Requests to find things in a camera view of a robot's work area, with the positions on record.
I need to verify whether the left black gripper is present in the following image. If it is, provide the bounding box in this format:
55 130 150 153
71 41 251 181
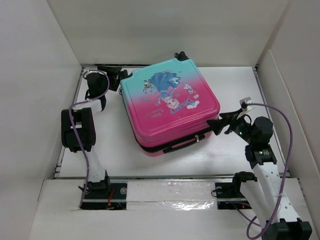
97 66 123 95

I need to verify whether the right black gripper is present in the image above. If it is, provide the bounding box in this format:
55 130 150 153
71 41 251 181
205 108 256 145

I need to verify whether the pink and teal suitcase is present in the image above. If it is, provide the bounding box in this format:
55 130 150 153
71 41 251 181
120 51 221 156

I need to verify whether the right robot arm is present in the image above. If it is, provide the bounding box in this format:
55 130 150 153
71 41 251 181
207 110 312 240

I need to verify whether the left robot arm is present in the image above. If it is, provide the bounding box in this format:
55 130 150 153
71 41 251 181
61 65 129 199

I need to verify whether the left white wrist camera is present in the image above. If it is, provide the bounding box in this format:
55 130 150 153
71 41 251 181
83 69 99 77

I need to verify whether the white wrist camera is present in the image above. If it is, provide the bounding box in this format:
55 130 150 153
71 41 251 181
238 97 255 118
83 69 99 77

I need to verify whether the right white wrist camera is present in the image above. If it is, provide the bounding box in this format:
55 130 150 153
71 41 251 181
238 97 255 118

